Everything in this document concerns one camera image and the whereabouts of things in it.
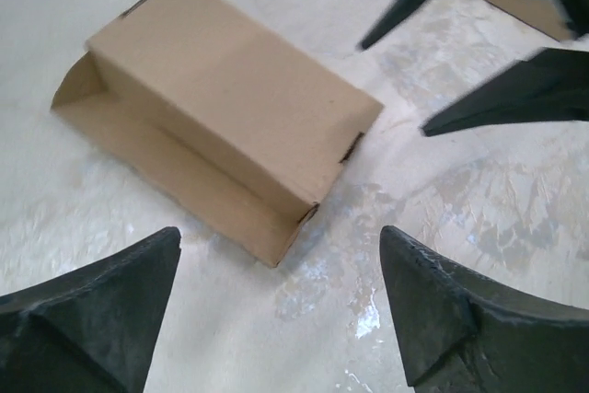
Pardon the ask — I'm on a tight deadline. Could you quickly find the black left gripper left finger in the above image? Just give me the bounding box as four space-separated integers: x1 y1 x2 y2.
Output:
1 226 181 392

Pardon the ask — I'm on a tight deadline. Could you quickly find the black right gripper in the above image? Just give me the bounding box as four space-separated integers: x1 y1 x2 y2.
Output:
359 0 588 137

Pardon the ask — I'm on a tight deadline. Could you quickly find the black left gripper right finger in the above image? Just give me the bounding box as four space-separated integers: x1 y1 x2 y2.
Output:
379 225 588 393

